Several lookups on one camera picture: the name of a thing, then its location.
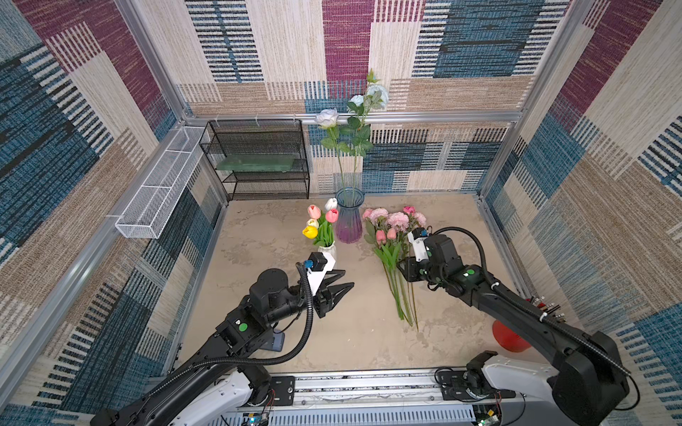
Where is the single pink tulip stem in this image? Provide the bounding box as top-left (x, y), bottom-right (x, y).
top-left (374, 228), bottom-right (393, 295)

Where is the light pink carnation stem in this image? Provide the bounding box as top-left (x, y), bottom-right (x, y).
top-left (387, 212), bottom-right (410, 232)

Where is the pink carnation twin stem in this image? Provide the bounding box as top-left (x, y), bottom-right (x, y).
top-left (413, 212), bottom-right (427, 227)

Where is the pink peony cluster stem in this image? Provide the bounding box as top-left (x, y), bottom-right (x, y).
top-left (362, 208), bottom-right (388, 225)

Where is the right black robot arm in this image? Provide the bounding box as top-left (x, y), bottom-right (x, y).
top-left (398, 228), bottom-right (641, 425)

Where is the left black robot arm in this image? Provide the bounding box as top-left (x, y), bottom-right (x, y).
top-left (90, 263), bottom-right (354, 425)

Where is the white ribbed ceramic vase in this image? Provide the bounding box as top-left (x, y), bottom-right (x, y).
top-left (318, 243), bottom-right (337, 260)

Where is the purple blue glass vase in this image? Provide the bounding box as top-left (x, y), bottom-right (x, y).
top-left (336, 187), bottom-right (365, 244)

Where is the tulip bunch pink yellow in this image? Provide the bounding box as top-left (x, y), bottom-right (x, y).
top-left (302, 198), bottom-right (339, 249)

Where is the grey blue stapler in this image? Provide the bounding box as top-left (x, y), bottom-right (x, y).
top-left (260, 330), bottom-right (285, 353)

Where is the red cup with pens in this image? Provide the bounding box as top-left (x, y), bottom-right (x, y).
top-left (480, 294), bottom-right (567, 360)

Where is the white rose branch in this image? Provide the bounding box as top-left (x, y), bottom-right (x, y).
top-left (315, 69), bottom-right (390, 192)

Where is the green tray on shelf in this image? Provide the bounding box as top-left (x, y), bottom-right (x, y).
top-left (216, 154), bottom-right (296, 172)

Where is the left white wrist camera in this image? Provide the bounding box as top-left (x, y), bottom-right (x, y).
top-left (304, 252), bottom-right (336, 296)

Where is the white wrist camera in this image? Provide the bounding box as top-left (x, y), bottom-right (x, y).
top-left (304, 252), bottom-right (336, 296)
top-left (408, 227), bottom-right (431, 263)

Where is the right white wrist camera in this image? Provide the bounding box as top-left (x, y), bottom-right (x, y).
top-left (408, 227), bottom-right (431, 263)

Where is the black wire mesh shelf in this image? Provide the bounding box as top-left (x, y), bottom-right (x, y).
top-left (199, 119), bottom-right (311, 202)

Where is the white wire mesh tray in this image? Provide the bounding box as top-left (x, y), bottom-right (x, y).
top-left (115, 127), bottom-right (204, 239)

